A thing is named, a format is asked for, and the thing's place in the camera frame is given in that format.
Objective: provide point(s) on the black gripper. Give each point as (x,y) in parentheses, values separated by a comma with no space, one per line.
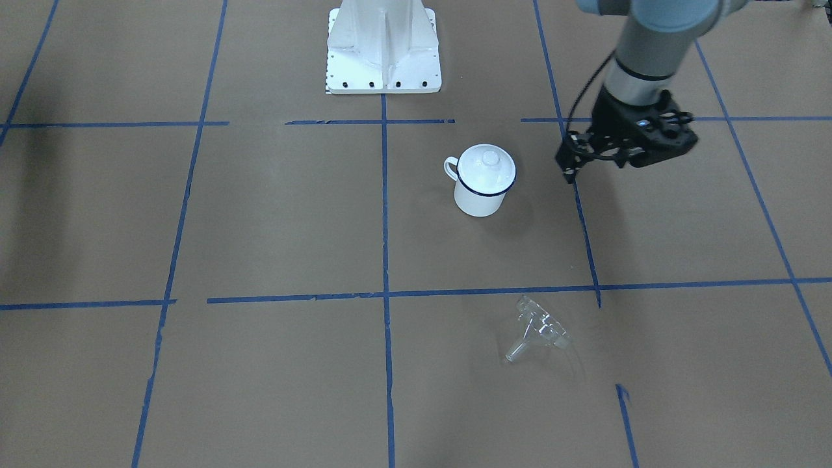
(612,117)

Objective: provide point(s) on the white ceramic lid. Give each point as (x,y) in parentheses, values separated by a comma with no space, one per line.
(486,170)

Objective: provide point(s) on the clear glass funnel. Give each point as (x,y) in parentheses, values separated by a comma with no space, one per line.
(539,328)

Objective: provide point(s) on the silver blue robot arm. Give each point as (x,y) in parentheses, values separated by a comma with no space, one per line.
(652,45)

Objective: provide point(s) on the white enamel mug blue rim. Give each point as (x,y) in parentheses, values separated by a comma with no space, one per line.
(469,202)

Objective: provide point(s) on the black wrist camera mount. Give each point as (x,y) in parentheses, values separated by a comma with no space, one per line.
(665,131)

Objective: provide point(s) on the white pedestal column with base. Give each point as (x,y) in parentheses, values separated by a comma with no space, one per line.
(376,47)

